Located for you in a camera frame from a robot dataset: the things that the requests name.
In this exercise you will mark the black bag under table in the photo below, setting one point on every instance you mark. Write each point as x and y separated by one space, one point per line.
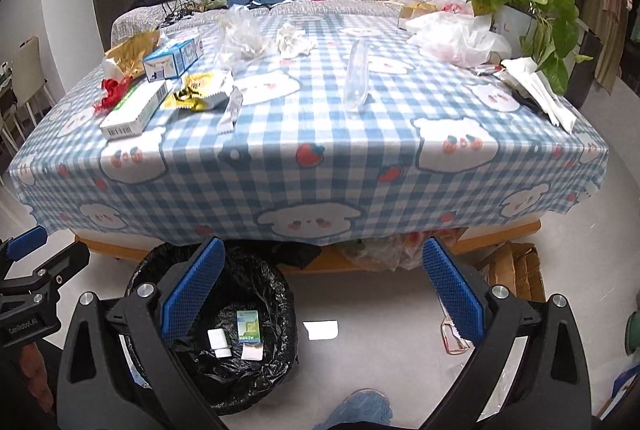
297 255

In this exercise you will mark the white paper sheet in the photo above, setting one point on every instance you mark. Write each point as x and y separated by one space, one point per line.
321 331

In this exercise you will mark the dark cabinet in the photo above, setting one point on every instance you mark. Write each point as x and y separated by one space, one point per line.
582 10

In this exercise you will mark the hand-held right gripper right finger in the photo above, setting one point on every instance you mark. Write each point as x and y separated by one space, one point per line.
452 295

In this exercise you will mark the blue checked bear tablecloth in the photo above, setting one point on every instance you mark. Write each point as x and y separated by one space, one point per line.
310 120

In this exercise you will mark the white plant pot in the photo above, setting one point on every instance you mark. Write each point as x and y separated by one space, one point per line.
510 23

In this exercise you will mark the white paper napkins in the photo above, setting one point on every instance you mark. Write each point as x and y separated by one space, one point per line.
540 85

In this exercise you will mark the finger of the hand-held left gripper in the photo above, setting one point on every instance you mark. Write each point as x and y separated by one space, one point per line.
27 241
55 270

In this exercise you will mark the small white paper square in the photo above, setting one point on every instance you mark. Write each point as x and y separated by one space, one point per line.
252 352

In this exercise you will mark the yellow snack wrapper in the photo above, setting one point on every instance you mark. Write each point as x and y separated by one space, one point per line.
195 90

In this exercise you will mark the small red white wrapper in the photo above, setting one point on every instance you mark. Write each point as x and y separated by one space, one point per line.
487 69

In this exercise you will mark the plastic bags under table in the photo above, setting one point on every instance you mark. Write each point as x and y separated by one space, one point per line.
380 255

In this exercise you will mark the blue fuzzy slipper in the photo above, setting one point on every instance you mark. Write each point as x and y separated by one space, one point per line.
360 407

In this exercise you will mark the hanging clothes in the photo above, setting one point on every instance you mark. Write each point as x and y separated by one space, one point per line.
612 10

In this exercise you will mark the white green cardboard box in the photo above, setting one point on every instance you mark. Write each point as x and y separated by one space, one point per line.
132 110

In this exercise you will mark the gold foil snack bag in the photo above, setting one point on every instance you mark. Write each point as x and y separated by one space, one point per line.
131 49

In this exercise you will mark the green round item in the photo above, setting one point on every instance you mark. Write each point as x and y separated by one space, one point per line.
632 332

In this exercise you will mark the eyeglasses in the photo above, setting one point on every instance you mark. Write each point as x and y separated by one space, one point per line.
457 349

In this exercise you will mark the small gold box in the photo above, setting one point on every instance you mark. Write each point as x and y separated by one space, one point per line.
412 13

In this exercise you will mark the white sachet wrapper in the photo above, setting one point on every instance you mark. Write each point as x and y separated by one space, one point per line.
231 110

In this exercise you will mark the small white block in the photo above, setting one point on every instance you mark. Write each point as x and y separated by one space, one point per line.
219 342

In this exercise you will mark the trash bin with black bag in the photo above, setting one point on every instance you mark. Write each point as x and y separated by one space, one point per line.
260 385

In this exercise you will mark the small green box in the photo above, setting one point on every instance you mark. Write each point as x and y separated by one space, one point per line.
248 326

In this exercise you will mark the blue milk carton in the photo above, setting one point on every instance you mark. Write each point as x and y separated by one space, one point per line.
170 60

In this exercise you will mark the person's left hand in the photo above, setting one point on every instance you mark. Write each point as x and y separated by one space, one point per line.
32 370

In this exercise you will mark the green cloth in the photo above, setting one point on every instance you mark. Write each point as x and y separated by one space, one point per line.
210 4

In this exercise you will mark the crumpled white tissue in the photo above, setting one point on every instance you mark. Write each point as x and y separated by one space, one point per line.
292 40

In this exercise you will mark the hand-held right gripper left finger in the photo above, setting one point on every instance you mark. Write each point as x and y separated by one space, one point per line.
192 290

